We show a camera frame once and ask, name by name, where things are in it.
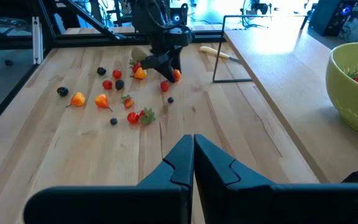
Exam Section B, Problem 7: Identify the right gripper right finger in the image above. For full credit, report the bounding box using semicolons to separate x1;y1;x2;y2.
194;135;358;224

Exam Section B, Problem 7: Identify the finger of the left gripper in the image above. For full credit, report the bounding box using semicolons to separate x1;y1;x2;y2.
166;49;182;82
155;57;174;82

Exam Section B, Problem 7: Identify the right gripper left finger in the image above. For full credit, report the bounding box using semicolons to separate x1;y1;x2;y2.
23;135;195;224

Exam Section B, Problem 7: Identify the red strawberry with green leaves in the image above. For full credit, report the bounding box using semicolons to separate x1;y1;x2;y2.
128;59;142;74
138;107;157;126

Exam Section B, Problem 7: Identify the green-brown kiwi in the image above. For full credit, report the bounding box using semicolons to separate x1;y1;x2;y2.
131;46;150;62

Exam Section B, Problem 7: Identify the small red strawberry far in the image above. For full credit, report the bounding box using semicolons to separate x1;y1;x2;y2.
126;111;140;124

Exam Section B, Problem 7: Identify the wooden shelf with black legs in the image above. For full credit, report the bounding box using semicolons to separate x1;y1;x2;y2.
212;14;358;184

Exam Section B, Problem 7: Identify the green plastic colander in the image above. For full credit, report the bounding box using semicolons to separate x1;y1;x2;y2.
325;42;358;140

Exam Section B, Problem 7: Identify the black computer tower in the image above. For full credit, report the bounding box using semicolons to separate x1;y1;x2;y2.
308;0;356;37

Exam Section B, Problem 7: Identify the knife with cream handle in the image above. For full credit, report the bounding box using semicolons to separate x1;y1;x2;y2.
199;45;242;64

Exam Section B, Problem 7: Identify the white metal bracket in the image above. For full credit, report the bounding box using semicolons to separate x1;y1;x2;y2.
32;16;44;65

